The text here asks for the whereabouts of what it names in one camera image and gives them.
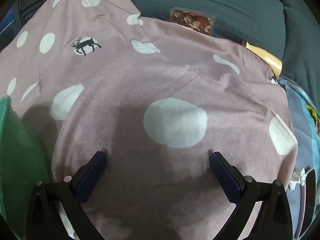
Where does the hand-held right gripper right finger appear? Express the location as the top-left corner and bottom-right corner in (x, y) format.
(209, 150), (293, 240)

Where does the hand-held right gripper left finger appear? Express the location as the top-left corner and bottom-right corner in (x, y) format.
(25, 151), (108, 240)

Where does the green plastic bowl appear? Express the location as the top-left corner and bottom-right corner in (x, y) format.
(0, 95), (53, 220)

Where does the crumpled white tissue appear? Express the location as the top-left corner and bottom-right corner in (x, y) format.
(290, 169), (308, 190)

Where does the blue printed cloth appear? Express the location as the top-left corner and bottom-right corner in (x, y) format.
(277, 76), (320, 240)

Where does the pink polka dot blanket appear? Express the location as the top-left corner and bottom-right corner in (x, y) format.
(0, 0), (299, 240)

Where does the yellow plastic object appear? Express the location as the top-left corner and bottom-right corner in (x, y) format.
(246, 41), (283, 77)

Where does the dried fruit snack packet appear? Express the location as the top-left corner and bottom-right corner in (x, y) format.
(169, 8), (217, 37)

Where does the dark framed window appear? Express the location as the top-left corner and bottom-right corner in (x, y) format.
(0, 0), (50, 53)

